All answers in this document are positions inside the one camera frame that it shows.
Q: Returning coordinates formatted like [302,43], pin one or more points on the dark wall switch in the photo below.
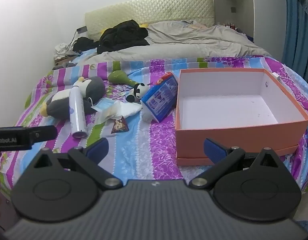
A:
[233,9]

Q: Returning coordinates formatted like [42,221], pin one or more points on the grey penguin plush toy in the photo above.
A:
[94,87]

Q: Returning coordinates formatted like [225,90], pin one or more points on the small black cloth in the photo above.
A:
[84,43]

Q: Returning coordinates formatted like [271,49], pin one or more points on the white spray bottle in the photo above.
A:
[76,110]

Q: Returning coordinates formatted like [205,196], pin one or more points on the black power adapter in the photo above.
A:
[81,29]

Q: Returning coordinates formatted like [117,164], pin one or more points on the striped floral bed sheet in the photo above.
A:
[149,142]

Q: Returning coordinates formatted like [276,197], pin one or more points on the white wardrobe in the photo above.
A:
[266,17]

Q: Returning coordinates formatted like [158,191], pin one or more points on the panda plush toy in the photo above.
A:
[139,90]

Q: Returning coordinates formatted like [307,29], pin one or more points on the red foil tea packet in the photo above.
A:
[120,126]

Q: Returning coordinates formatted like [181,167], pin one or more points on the blue tissue pack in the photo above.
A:
[159,95]

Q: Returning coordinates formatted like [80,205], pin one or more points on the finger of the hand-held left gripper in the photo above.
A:
[45,132]

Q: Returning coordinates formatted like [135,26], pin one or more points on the black jacket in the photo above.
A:
[124,36]

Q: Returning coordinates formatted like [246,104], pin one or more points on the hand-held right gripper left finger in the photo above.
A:
[99,148]

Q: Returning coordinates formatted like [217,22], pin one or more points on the grey duvet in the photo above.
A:
[194,42]

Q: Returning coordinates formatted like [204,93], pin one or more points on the green plush toy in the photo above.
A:
[120,77]

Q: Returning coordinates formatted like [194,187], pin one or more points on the wooden nightstand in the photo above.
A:
[61,61]

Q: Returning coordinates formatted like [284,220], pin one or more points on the orange cardboard box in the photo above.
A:
[256,140]

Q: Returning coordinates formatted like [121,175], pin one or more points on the blue curtain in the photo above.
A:
[294,30]

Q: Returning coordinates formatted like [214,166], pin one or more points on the grey cloth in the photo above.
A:
[65,65]

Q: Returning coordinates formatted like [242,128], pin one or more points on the blue face mask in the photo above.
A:
[104,105]

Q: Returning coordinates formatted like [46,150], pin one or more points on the row of small bottles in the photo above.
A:
[231,26]

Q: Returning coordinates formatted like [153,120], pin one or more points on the white rumpled cloth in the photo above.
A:
[61,48]

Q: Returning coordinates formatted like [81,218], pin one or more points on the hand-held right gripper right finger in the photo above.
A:
[214,151]

